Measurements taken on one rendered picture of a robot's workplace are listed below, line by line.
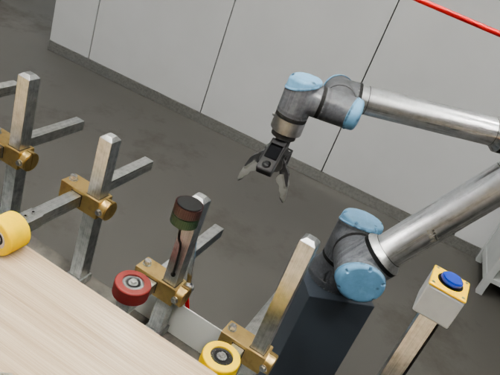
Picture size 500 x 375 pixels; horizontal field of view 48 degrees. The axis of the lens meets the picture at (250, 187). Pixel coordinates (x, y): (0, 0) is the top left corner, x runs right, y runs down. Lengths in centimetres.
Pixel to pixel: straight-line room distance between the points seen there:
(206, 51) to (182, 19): 28
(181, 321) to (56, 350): 41
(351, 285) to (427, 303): 70
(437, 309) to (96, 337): 63
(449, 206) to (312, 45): 232
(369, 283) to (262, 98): 247
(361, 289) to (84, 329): 91
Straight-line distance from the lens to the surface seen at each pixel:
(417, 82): 376
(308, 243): 111
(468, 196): 170
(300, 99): 150
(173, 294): 132
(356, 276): 173
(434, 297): 107
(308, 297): 193
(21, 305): 117
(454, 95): 377
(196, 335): 141
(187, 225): 115
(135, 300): 123
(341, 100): 153
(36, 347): 110
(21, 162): 148
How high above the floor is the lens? 173
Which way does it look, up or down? 28 degrees down
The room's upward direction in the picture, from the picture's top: 21 degrees clockwise
